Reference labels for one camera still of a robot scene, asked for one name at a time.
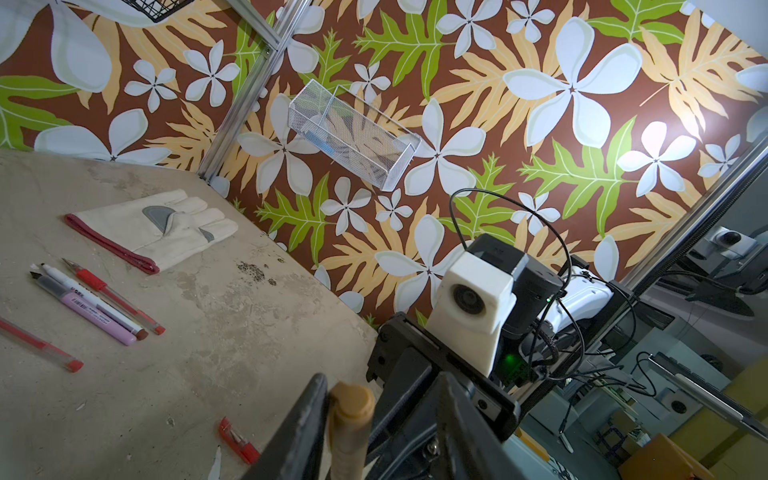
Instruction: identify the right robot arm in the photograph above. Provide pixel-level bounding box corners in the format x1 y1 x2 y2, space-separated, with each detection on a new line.
366 252 626 479

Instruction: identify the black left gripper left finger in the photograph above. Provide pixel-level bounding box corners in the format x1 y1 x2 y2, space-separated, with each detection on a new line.
242 373 329 480

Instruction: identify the brown white marker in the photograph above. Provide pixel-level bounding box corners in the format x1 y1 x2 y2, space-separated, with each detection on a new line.
40 263 148 341

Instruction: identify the pink marker pen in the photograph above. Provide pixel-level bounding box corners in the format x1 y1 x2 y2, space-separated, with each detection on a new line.
30 271 137 346

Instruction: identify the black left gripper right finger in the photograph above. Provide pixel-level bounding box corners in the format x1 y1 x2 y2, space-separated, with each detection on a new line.
434 372 524 479

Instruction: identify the black wire basket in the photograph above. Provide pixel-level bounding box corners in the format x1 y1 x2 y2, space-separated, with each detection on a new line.
123 0 194 23

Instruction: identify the white canvas work glove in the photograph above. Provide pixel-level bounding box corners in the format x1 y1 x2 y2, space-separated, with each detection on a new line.
64 189 238 274

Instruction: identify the red gel pen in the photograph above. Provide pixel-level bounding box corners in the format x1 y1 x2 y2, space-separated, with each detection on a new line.
1 318 84 373

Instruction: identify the tan brown pen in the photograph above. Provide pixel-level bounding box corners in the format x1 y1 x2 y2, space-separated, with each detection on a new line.
328 382 376 480

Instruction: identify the black camera cable right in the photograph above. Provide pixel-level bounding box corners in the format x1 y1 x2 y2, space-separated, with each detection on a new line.
448 188 601 385

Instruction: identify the white mesh basket right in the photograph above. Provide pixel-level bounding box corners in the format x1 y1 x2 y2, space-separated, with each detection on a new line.
288 80 422 192

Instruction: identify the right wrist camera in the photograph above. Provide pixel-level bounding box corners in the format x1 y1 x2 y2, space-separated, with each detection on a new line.
426 234 564 376

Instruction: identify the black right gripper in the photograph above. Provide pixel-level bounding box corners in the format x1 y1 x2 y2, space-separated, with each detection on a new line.
366 313 521 479

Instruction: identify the red clip pen cap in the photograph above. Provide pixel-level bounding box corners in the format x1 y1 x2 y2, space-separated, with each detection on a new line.
218 417 260 465

